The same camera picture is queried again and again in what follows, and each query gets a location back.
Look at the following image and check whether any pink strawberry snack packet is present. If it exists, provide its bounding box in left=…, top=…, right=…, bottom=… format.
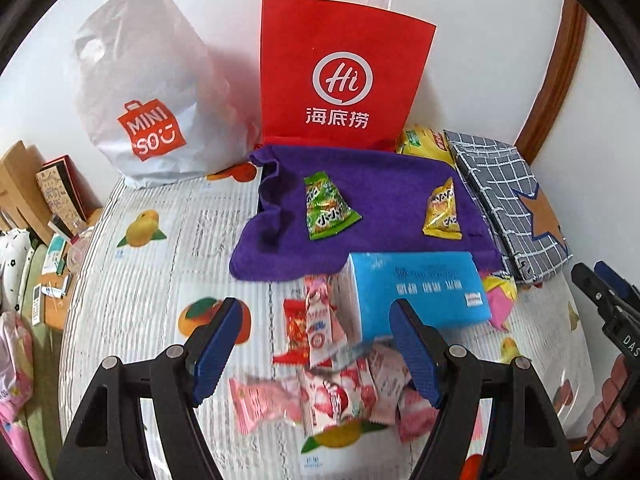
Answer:
left=297, top=367, right=396, bottom=436

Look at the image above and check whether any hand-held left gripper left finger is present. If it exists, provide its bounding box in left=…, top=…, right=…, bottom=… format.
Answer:
left=55, top=297, right=244, bottom=480

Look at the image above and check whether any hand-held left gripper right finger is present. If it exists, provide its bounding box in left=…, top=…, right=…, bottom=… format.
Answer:
left=389, top=298, right=583, bottom=480

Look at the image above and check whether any teal white small box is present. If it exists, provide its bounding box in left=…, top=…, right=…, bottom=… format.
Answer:
left=42, top=235, right=67, bottom=276

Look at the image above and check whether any person's right hand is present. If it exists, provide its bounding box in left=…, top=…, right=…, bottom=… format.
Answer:
left=585, top=354, right=632, bottom=458

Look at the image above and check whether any white plastic shopping bag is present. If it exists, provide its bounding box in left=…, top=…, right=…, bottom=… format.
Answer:
left=70, top=0, right=263, bottom=191

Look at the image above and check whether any yellow green snack bag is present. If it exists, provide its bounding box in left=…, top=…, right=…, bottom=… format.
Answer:
left=395, top=125, right=457, bottom=168

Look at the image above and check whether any red snack packet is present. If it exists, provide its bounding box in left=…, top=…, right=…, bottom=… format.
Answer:
left=272, top=297, right=313, bottom=366

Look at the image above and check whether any pink yellow snack packet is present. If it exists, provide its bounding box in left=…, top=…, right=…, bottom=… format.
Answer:
left=479, top=270, right=518, bottom=331

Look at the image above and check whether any brown wooden frame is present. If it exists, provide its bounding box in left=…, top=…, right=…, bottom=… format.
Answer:
left=515, top=0, right=588, bottom=161

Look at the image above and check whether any pink white snack packet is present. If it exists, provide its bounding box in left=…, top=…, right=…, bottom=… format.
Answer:
left=304, top=275, right=347, bottom=368

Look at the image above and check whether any dark red book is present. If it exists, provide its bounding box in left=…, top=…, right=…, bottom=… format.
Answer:
left=42, top=156, right=103, bottom=221

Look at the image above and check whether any green snack packet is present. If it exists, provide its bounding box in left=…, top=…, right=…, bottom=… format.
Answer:
left=303, top=171, right=363, bottom=241

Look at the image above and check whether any purple cloth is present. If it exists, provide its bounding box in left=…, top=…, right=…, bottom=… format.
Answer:
left=229, top=144, right=503, bottom=283

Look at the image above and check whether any blue tissue pack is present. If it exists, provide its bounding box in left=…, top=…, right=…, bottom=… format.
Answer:
left=332, top=251, right=493, bottom=343

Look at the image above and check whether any grey checked star cloth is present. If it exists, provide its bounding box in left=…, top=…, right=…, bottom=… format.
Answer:
left=442, top=129, right=574, bottom=286

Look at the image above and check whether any red paper bag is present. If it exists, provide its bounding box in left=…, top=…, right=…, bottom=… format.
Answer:
left=259, top=0, right=438, bottom=153

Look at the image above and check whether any pink printed cloth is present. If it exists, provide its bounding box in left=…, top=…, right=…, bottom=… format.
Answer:
left=0, top=310, right=47, bottom=480

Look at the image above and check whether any fruit print sheet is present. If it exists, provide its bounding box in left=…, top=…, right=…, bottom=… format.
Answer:
left=57, top=160, right=608, bottom=480

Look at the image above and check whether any white floral cloth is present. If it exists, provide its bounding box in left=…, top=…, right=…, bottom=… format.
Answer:
left=0, top=227, right=36, bottom=311

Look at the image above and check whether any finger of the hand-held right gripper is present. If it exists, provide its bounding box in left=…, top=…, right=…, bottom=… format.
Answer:
left=594, top=260, right=640, bottom=306
left=571, top=262, right=621, bottom=322

